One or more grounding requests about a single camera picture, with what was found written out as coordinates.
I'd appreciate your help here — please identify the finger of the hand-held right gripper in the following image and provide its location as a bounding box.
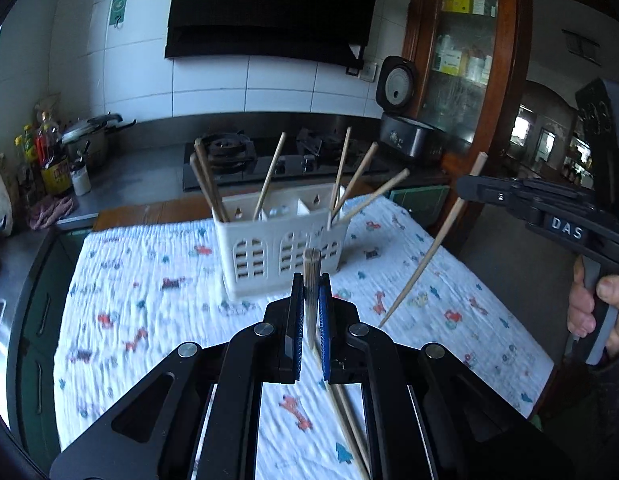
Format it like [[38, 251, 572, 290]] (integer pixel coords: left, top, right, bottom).
[[457, 174, 529, 222]]

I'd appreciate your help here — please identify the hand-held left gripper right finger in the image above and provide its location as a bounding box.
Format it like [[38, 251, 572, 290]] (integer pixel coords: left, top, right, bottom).
[[317, 272, 574, 480]]

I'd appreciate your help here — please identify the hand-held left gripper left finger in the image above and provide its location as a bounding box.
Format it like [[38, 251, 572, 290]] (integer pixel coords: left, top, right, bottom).
[[50, 272, 305, 480]]

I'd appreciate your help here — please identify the white plastic utensil holder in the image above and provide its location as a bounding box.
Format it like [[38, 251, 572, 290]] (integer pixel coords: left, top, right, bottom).
[[213, 183, 350, 301]]

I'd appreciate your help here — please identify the light bamboo chopstick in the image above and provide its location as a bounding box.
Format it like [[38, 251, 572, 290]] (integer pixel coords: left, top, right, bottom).
[[378, 152, 487, 328], [312, 345, 369, 480], [333, 385, 373, 466]]

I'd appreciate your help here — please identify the bunch of wooden chopsticks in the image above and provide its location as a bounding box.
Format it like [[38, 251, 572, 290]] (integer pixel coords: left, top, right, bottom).
[[190, 127, 411, 226]]

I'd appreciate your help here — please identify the person's right forearm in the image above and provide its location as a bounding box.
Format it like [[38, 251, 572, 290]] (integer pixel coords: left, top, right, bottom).
[[587, 347, 619, 480]]

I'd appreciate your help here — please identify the person's right hand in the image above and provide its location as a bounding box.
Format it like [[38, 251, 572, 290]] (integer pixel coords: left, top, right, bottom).
[[568, 260, 619, 356]]

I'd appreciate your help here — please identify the dark wooden display cabinet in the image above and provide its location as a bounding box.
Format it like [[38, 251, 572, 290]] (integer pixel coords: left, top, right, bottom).
[[507, 80, 590, 186]]

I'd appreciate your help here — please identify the wooden glass-door cabinet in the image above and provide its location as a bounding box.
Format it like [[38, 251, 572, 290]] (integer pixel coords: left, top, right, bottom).
[[404, 0, 535, 251]]

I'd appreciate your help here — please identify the black rice cooker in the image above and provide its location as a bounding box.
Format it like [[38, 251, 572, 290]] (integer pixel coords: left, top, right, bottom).
[[378, 56, 447, 163]]

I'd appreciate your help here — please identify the green and white box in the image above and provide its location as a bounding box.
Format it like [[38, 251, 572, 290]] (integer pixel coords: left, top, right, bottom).
[[437, 50, 463, 73]]

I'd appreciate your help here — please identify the black gas stove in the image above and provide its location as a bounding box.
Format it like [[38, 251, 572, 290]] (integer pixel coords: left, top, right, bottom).
[[182, 127, 390, 192]]

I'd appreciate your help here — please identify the white printed cloth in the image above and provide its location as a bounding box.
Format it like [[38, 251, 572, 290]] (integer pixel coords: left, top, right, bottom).
[[54, 195, 555, 480]]

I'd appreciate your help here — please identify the ceiling vent grille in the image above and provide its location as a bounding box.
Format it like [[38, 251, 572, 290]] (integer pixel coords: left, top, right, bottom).
[[562, 30, 601, 65]]

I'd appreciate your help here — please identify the green base cabinet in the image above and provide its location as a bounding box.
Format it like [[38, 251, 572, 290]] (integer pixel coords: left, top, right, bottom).
[[14, 232, 90, 456]]

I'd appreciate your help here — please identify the white cup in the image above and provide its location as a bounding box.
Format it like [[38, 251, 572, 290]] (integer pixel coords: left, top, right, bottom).
[[70, 157, 93, 196]]

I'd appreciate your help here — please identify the pink rag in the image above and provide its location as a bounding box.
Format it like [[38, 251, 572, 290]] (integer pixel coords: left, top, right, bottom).
[[28, 195, 75, 231]]

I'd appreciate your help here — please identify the steel pressure cooker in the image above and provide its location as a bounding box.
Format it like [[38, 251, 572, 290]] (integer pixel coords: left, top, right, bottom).
[[62, 114, 137, 168]]

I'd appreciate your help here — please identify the black range hood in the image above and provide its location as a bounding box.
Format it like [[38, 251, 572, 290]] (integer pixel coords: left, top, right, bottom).
[[164, 0, 415, 66]]

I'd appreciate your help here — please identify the yellow-capped bottle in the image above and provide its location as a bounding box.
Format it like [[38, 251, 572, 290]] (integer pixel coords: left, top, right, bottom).
[[14, 124, 40, 196]]

